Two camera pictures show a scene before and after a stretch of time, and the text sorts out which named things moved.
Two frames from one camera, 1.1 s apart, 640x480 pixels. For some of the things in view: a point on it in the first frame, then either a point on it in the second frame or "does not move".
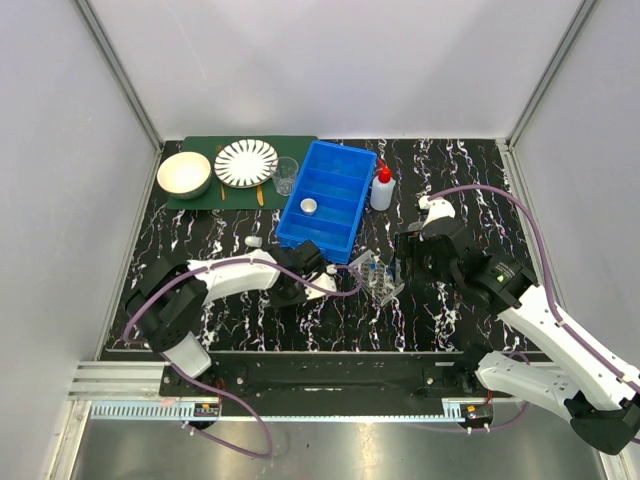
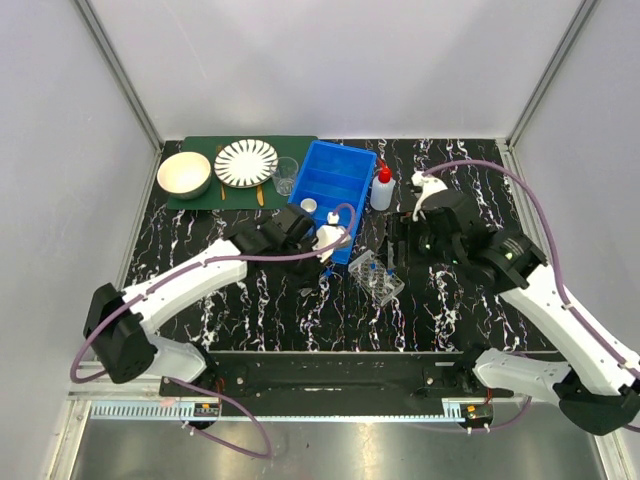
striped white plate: (245, 163) does not move
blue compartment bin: (326, 200) does not move
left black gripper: (345, 272) -> (310, 270)
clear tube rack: (376, 276) does not move
